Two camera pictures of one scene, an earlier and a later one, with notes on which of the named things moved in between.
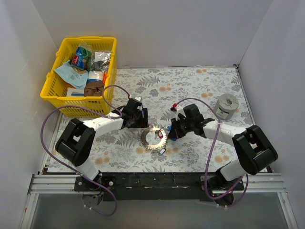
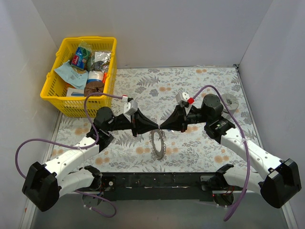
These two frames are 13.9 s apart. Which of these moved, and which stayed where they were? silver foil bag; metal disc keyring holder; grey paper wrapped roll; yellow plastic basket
Moved: metal disc keyring holder
Stayed: silver foil bag; yellow plastic basket; grey paper wrapped roll
